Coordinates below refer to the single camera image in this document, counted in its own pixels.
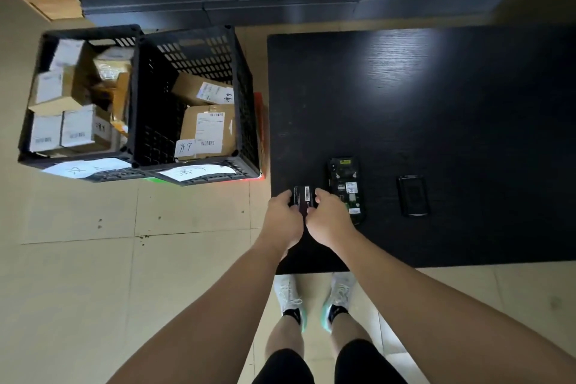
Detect white left shoe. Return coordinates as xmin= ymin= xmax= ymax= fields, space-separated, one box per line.
xmin=273 ymin=274 xmax=309 ymax=333

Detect person's right hand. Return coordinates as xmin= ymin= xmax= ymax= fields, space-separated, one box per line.
xmin=305 ymin=188 xmax=362 ymax=251

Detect black battery cover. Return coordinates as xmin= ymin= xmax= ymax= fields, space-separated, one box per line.
xmin=396 ymin=174 xmax=431 ymax=218

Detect brown cardboard parcel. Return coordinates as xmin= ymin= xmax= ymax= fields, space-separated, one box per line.
xmin=106 ymin=73 xmax=132 ymax=134

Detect flat cardboard box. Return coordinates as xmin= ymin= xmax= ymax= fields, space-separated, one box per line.
xmin=171 ymin=72 xmax=236 ymax=106

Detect labelled cardboard box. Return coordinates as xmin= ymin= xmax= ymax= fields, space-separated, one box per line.
xmin=174 ymin=104 xmax=237 ymax=161

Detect black handheld scanner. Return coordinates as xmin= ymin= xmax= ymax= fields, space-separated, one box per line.
xmin=327 ymin=156 xmax=366 ymax=226

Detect person's left leg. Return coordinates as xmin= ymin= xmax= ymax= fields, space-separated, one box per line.
xmin=264 ymin=315 xmax=303 ymax=361

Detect person's left hand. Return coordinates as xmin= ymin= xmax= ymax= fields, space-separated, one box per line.
xmin=261 ymin=190 xmax=305 ymax=259

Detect person's right forearm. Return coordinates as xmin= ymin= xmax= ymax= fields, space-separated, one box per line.
xmin=333 ymin=230 xmax=576 ymax=384

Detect black plastic crate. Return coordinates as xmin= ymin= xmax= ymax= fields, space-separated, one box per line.
xmin=127 ymin=25 xmax=262 ymax=187
xmin=17 ymin=24 xmax=145 ymax=183

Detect person's left forearm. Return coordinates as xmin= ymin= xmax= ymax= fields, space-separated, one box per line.
xmin=107 ymin=237 xmax=290 ymax=384

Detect white shoe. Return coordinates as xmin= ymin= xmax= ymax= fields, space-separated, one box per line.
xmin=273 ymin=274 xmax=309 ymax=333
xmin=320 ymin=271 xmax=357 ymax=334

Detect person's right leg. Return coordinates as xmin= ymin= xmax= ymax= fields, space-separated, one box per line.
xmin=330 ymin=323 xmax=373 ymax=357

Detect taped brown parcel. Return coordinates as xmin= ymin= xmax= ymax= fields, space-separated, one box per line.
xmin=93 ymin=46 xmax=135 ymax=83

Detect white paper crate label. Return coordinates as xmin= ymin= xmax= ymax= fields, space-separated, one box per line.
xmin=158 ymin=164 xmax=238 ymax=183
xmin=42 ymin=158 xmax=132 ymax=180

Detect black shorts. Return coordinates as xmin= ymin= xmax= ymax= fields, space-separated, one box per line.
xmin=251 ymin=338 xmax=408 ymax=384

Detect black battery pack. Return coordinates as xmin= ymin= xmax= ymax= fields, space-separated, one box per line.
xmin=292 ymin=186 xmax=316 ymax=218

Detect white right shoe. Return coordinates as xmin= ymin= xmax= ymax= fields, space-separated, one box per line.
xmin=320 ymin=271 xmax=357 ymax=334

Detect person's leg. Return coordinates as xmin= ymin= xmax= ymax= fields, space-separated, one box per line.
xmin=264 ymin=315 xmax=303 ymax=361
xmin=330 ymin=323 xmax=373 ymax=357

